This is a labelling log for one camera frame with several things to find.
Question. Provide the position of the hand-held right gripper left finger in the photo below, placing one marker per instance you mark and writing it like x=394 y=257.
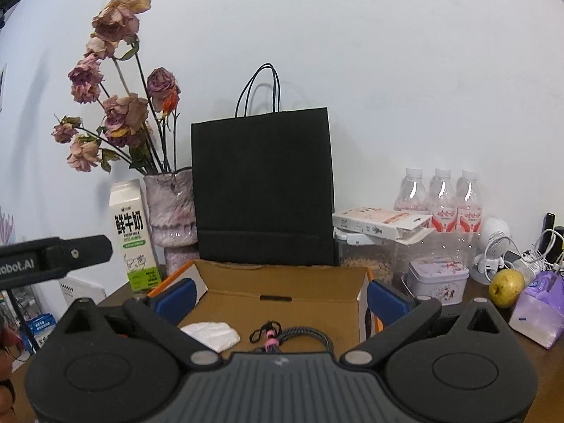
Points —
x=179 y=298

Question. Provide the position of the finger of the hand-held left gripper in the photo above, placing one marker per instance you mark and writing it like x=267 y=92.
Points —
x=75 y=253

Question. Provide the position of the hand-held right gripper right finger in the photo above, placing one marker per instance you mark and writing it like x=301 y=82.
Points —
x=384 y=302

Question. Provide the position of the cardboard box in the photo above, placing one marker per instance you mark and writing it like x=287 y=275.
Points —
x=282 y=282

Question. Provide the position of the white desk calendar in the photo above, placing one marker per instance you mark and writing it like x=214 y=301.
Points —
x=81 y=291

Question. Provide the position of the clear oat container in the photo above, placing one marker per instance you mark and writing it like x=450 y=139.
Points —
x=365 y=260

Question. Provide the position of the crumpled white tissue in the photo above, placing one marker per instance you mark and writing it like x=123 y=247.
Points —
x=211 y=335

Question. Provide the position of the floral tin box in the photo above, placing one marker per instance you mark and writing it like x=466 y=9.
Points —
x=436 y=280

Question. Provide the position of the black metal rod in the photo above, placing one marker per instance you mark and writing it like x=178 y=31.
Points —
x=24 y=324

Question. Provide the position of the white green milk carton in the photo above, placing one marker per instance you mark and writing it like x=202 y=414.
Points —
x=132 y=238

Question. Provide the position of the blue packet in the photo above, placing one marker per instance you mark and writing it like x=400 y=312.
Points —
x=40 y=328

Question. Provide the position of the flat white carton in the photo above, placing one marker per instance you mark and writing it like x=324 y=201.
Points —
x=374 y=220

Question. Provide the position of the mottled purple vase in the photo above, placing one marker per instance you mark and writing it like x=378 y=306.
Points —
x=169 y=211

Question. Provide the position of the clear water bottle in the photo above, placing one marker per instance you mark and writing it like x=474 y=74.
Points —
x=442 y=194
x=410 y=189
x=469 y=198

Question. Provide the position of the yellow green apple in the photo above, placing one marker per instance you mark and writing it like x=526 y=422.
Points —
x=506 y=288

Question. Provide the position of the small white fan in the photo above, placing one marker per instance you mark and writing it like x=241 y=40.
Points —
x=495 y=242

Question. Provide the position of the black paper bag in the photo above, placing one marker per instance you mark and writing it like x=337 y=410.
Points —
x=264 y=185

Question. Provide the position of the dried rose bouquet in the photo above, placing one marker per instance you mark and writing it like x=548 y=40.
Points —
x=125 y=110

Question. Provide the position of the purple tissue pack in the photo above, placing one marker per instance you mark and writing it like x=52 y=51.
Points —
x=537 y=313

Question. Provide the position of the black slim device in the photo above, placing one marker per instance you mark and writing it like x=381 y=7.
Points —
x=549 y=229

